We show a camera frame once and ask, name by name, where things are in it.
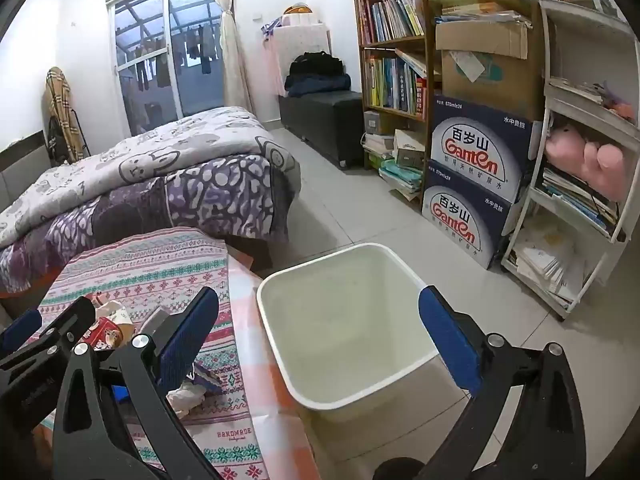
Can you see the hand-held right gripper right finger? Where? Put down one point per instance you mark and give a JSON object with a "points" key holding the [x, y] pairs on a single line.
{"points": [[447, 340]]}

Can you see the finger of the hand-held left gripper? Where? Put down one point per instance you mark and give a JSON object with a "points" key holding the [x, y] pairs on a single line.
{"points": [[20, 329], [67, 325]]}

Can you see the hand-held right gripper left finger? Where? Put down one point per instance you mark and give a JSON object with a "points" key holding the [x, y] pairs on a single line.
{"points": [[187, 330]]}

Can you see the grey cloth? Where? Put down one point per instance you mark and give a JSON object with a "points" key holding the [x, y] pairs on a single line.
{"points": [[159, 319]]}

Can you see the red snack packet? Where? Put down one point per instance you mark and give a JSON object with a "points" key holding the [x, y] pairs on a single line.
{"points": [[102, 334]]}

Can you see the white plastic bin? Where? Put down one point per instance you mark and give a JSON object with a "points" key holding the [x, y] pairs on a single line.
{"points": [[350, 320]]}

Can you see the white paper wrapper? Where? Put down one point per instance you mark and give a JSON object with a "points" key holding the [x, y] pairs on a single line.
{"points": [[114, 310]]}

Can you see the purple blue wrapper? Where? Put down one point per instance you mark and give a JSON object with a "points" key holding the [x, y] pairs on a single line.
{"points": [[207, 379]]}

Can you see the striped patterned tablecloth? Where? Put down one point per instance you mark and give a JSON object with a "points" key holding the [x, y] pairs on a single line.
{"points": [[165, 270]]}

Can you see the crumpled white tissue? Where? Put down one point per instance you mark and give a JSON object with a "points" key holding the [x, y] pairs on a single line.
{"points": [[185, 396]]}

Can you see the blue packet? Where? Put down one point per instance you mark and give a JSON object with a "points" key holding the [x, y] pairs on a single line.
{"points": [[120, 393]]}

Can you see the pink checked cloth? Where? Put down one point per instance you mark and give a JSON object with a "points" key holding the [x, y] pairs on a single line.
{"points": [[260, 410]]}

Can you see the blue water carton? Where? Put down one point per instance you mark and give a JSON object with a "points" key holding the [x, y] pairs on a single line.
{"points": [[460, 220], [475, 145]]}

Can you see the stack of white booklets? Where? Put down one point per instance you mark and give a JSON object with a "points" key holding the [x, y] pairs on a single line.
{"points": [[545, 260]]}

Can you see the purple patterned blanket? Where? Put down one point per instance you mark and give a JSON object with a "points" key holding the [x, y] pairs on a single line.
{"points": [[215, 195]]}

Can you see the grey bed headboard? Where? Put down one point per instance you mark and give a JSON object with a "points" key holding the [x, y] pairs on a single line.
{"points": [[20, 160]]}

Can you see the pile of books and papers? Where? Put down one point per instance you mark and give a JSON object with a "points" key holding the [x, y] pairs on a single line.
{"points": [[400, 175]]}

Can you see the grey printed quilt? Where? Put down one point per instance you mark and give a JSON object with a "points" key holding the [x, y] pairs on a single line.
{"points": [[150, 155]]}

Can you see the stack of thin books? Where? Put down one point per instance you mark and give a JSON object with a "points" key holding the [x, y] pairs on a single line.
{"points": [[580, 200]]}

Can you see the plaid coat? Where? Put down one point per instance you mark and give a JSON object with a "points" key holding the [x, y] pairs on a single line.
{"points": [[60, 105]]}

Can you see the pink plush toy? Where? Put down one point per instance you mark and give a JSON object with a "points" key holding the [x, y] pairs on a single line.
{"points": [[565, 150]]}

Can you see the sliding glass door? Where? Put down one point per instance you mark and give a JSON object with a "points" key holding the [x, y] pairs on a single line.
{"points": [[200, 85]]}

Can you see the brown cardboard box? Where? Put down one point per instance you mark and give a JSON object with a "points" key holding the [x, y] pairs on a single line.
{"points": [[480, 95]]}

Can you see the black storage bench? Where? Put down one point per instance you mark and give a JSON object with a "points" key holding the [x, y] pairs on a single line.
{"points": [[325, 120]]}

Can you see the white shelf rack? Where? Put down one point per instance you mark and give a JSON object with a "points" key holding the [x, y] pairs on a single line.
{"points": [[575, 110]]}

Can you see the row of green blue books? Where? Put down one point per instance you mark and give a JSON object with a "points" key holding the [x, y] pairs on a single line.
{"points": [[392, 82]]}

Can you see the white curtain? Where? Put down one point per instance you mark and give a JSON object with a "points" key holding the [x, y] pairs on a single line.
{"points": [[232, 60]]}

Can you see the dark blue clothing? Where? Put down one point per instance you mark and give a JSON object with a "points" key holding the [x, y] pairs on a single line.
{"points": [[320, 85]]}

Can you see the wooden bookshelf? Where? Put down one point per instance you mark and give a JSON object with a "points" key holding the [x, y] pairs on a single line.
{"points": [[428, 60]]}

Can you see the pink hanging cloth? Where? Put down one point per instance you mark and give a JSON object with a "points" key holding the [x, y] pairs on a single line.
{"points": [[274, 60]]}

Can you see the row of hanging clothes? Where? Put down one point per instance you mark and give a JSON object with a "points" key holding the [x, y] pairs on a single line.
{"points": [[192, 45]]}

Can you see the black bag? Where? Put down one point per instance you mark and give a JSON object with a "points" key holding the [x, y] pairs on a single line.
{"points": [[315, 62]]}

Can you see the white patterned board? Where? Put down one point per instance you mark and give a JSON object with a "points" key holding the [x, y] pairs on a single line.
{"points": [[307, 42]]}

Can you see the row of colourful books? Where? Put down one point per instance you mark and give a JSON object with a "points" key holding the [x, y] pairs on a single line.
{"points": [[390, 20]]}

